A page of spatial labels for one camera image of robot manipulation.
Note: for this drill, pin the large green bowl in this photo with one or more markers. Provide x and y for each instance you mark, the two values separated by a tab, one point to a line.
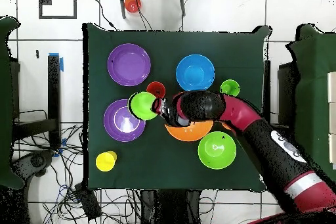
225	155

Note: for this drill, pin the black box on floor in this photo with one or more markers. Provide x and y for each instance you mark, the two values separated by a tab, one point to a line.
89	203

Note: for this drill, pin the yellow cup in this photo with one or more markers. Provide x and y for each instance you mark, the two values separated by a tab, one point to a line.
104	162

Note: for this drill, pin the purple bowl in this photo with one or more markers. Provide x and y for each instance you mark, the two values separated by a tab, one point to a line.
129	53
109	126

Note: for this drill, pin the neighbouring green table cloth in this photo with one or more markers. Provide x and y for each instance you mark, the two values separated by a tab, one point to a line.
5	103
312	76

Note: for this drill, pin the red cup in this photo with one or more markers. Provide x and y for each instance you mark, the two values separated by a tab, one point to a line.
156	87

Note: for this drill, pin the grey black machine base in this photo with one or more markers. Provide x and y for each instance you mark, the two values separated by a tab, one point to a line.
34	161

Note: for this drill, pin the grey camera stand legs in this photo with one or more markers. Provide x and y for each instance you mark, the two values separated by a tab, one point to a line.
122	3

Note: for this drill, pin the black post stand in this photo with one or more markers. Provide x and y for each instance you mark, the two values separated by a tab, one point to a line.
54	90

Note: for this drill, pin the small green bowl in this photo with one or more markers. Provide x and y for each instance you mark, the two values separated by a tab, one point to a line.
141	105

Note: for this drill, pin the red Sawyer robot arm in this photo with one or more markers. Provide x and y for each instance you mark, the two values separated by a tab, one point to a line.
236	113

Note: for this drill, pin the black square frame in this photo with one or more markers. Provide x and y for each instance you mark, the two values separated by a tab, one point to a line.
74	3

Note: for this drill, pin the blue bowl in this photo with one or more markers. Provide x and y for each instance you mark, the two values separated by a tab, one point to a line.
195	62

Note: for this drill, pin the large orange bowl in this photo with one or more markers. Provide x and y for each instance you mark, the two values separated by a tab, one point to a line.
189	133

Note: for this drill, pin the dark green tablecloth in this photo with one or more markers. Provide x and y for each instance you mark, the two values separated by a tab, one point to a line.
168	42

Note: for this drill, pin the white boxes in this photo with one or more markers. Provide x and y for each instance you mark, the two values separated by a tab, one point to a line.
332	119

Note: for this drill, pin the small orange bowl on floor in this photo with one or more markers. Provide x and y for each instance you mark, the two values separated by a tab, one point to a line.
132	3

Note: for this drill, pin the green cup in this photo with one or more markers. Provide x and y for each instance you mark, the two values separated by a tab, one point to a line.
228	84

